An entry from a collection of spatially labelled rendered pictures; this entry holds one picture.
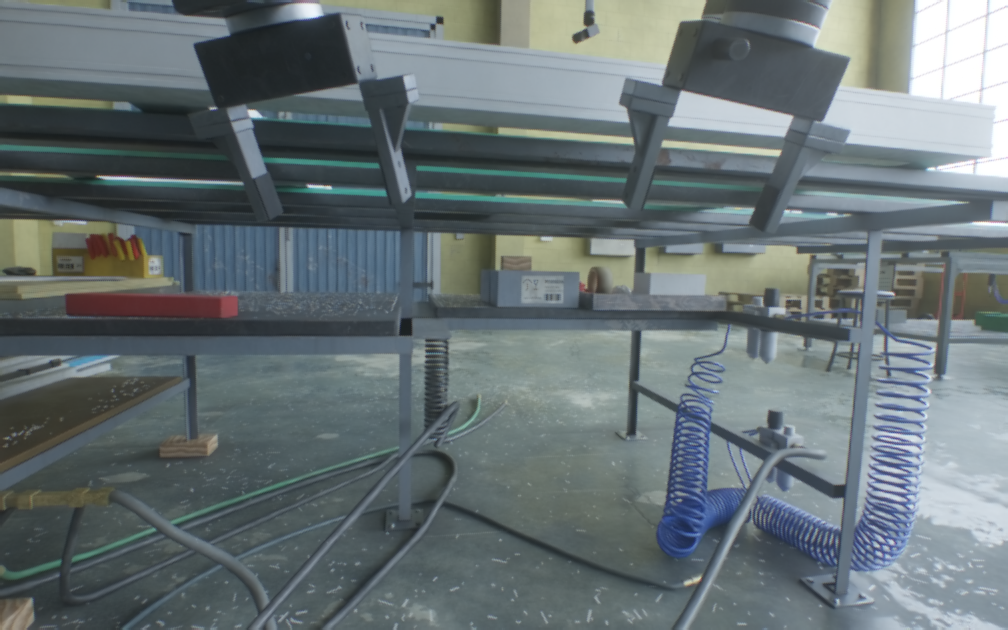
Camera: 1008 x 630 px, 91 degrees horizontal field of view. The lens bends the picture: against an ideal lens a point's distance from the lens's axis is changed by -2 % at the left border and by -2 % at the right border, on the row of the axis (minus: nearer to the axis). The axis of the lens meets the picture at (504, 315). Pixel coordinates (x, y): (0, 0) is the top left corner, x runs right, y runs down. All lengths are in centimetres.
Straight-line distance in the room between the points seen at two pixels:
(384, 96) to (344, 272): 672
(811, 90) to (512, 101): 29
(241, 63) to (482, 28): 748
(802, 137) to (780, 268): 872
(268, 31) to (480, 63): 23
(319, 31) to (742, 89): 33
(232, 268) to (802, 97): 721
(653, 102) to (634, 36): 808
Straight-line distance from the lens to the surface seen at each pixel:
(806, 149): 53
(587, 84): 63
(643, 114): 47
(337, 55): 46
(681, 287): 153
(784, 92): 49
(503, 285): 137
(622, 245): 760
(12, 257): 817
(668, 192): 100
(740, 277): 880
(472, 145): 64
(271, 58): 48
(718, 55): 45
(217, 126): 53
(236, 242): 742
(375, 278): 711
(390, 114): 47
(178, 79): 63
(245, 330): 104
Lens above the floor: 69
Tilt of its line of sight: 5 degrees down
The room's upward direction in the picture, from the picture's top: 1 degrees clockwise
